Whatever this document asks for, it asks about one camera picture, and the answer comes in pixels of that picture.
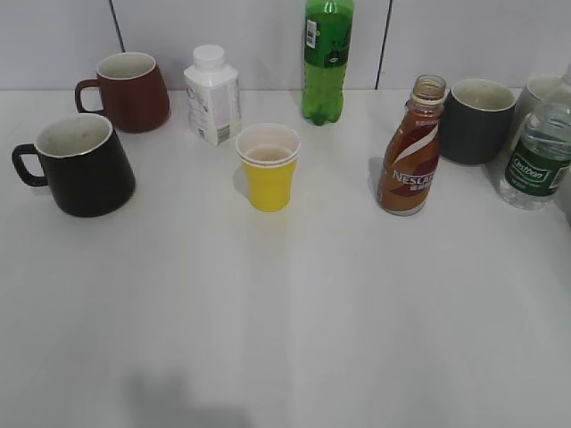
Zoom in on brown Nescafe coffee bottle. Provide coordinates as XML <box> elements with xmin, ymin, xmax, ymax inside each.
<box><xmin>377</xmin><ymin>74</ymin><xmax>446</xmax><ymax>216</ymax></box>

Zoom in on black ceramic mug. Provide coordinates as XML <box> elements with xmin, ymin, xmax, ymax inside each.
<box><xmin>12</xmin><ymin>113</ymin><xmax>136</xmax><ymax>218</ymax></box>

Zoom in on yellow paper cup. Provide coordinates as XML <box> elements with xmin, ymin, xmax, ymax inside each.
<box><xmin>236</xmin><ymin>123</ymin><xmax>302</xmax><ymax>212</ymax></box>

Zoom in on white plastic milk bottle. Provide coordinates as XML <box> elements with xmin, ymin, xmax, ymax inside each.
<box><xmin>184</xmin><ymin>45</ymin><xmax>242</xmax><ymax>146</ymax></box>

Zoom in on maroon ceramic mug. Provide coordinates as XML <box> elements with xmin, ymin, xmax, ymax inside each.
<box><xmin>74</xmin><ymin>52</ymin><xmax>170</xmax><ymax>134</ymax></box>

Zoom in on green soda bottle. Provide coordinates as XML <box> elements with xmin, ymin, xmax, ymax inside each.
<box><xmin>302</xmin><ymin>0</ymin><xmax>354</xmax><ymax>126</ymax></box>

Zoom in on dark grey ceramic mug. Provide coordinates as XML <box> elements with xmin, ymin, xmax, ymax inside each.
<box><xmin>439</xmin><ymin>78</ymin><xmax>517</xmax><ymax>166</ymax></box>

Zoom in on clear water bottle green label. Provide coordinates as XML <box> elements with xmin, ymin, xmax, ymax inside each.
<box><xmin>499</xmin><ymin>70</ymin><xmax>570</xmax><ymax>210</ymax></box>

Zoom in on white ceramic mug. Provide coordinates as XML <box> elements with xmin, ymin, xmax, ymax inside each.
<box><xmin>510</xmin><ymin>75</ymin><xmax>560</xmax><ymax>141</ymax></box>

